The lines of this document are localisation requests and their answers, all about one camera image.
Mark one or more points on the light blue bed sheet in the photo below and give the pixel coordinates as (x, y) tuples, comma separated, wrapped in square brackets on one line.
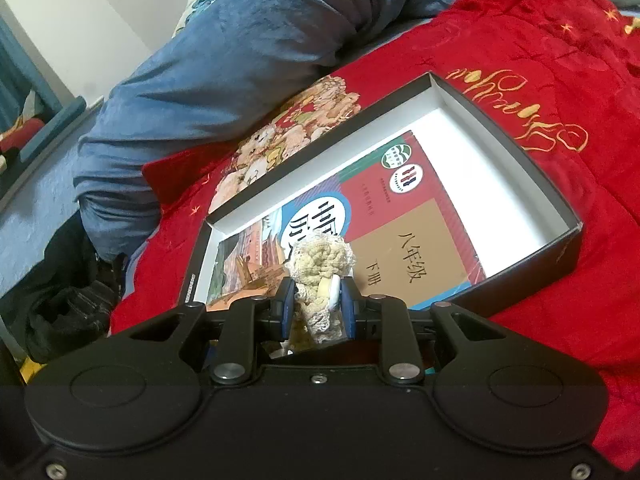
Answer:
[(35, 205)]

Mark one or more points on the teal window frame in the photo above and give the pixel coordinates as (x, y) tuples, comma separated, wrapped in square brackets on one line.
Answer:
[(60, 125)]

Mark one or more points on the red printed blanket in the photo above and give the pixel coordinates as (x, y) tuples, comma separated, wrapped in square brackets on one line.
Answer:
[(550, 60)]

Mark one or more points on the colourful textbook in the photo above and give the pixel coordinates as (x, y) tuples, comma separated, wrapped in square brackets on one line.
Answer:
[(400, 220)]

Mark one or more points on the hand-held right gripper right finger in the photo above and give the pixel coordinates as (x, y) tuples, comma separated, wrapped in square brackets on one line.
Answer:
[(348, 310)]

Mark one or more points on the black cardboard box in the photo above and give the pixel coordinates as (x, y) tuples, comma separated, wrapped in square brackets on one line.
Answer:
[(500, 195)]

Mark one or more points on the floral pillow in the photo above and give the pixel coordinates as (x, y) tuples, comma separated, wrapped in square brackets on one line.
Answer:
[(197, 5)]

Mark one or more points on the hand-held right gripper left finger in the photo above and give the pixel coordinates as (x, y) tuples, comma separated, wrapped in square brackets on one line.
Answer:
[(286, 307)]

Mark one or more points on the black clothing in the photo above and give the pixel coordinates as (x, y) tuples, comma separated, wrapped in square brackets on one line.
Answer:
[(60, 300)]

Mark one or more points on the beige crochet scrunchie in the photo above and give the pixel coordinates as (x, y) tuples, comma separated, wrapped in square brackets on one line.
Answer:
[(317, 260)]

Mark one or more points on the blue velvet blanket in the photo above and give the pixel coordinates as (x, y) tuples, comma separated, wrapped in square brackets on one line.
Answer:
[(225, 70)]

